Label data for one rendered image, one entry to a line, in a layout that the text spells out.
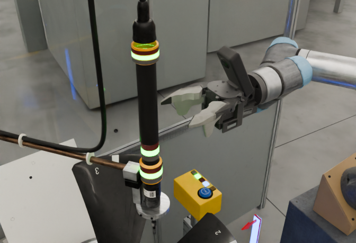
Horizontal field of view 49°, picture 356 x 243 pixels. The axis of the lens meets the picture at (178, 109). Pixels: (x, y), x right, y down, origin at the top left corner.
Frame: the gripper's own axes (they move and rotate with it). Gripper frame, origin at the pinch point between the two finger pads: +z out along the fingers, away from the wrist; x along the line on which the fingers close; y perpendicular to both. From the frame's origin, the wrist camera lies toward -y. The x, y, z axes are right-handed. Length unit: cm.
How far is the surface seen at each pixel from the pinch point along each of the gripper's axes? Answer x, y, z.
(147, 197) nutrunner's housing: -1.6, 16.9, 8.7
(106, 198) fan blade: 15.0, 29.9, 11.1
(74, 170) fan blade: 23.9, 25.5, 14.9
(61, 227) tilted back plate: 28, 47, 21
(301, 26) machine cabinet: 271, 158, -389
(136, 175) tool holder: 0.2, 11.8, 9.7
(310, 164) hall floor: 83, 167, -184
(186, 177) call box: 35, 59, -27
